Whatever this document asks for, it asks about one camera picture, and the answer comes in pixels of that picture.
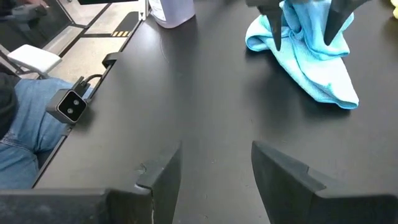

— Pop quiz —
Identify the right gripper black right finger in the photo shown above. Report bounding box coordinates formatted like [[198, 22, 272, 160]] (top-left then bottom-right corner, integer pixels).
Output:
[[251, 140, 398, 224]]

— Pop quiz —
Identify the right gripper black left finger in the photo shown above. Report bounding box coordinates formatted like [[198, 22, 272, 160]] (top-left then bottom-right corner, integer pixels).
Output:
[[0, 141, 183, 224]]

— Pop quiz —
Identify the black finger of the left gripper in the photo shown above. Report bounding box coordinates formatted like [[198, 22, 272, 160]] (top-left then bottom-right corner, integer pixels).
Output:
[[246, 0, 284, 52], [323, 0, 373, 47]]

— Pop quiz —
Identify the blue microfiber towel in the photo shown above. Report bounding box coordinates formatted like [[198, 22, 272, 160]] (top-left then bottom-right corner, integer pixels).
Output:
[[244, 0, 361, 110]]

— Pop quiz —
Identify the grey spray bottle blue nozzle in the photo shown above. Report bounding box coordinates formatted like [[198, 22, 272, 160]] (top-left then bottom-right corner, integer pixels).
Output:
[[148, 0, 196, 29]]

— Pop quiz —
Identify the black table edge clip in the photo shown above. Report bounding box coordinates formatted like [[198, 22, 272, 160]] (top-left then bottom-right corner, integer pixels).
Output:
[[101, 52, 122, 70]]

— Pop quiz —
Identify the person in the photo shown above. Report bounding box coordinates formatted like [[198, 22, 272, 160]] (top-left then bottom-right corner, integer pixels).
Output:
[[0, 72, 94, 190]]

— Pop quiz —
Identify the black mat with hazard stripes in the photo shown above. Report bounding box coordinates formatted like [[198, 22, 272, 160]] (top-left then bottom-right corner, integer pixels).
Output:
[[81, 11, 141, 39]]

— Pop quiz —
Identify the white box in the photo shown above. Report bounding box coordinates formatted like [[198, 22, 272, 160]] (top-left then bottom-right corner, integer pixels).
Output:
[[6, 44, 63, 79]]

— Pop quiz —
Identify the small grey table camera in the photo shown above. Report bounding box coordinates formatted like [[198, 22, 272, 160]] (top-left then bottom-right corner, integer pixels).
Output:
[[45, 88, 88, 124]]

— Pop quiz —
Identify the black camera cable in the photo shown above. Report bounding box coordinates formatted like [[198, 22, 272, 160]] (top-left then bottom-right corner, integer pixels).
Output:
[[73, 73, 104, 97]]

